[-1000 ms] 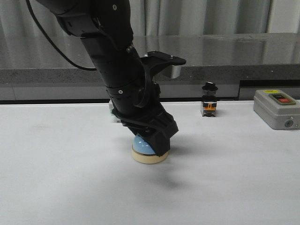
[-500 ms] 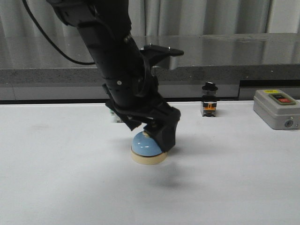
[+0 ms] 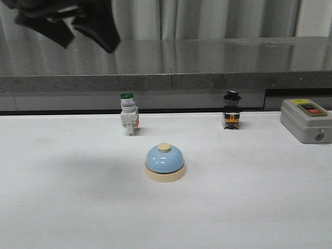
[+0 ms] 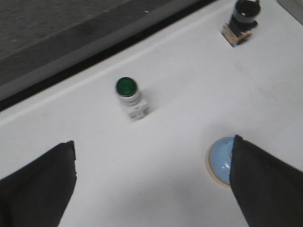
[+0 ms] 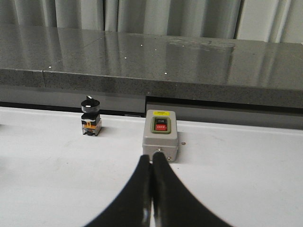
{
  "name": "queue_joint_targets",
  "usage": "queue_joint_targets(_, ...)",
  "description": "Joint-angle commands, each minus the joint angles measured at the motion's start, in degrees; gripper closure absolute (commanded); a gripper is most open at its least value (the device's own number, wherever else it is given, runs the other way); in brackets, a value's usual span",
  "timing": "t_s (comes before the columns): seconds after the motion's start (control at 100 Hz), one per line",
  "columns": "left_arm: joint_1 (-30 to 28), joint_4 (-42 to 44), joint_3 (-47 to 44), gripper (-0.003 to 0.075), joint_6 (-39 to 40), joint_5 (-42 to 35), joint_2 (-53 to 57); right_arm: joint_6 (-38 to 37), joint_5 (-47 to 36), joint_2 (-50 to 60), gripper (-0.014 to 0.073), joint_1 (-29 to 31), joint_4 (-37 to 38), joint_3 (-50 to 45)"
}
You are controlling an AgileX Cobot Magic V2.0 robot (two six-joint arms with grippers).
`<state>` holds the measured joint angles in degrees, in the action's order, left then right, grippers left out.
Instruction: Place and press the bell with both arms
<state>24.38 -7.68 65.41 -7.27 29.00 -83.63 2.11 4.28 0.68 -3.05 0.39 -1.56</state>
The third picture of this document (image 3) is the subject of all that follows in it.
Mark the grey stone counter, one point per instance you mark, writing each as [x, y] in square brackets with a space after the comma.
[164, 74]

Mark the green push button switch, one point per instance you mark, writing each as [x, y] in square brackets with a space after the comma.
[130, 113]

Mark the grey power switch box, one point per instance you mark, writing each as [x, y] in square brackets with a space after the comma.
[306, 120]

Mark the blue desk bell cream base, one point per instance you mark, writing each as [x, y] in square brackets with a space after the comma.
[164, 163]

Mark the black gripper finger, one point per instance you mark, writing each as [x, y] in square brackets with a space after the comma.
[98, 25]
[57, 31]

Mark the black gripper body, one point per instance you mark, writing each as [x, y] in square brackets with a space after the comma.
[60, 9]

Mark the black rotary selector switch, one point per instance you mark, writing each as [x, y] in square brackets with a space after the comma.
[231, 114]

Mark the grey curtain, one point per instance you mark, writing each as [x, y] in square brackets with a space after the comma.
[203, 20]

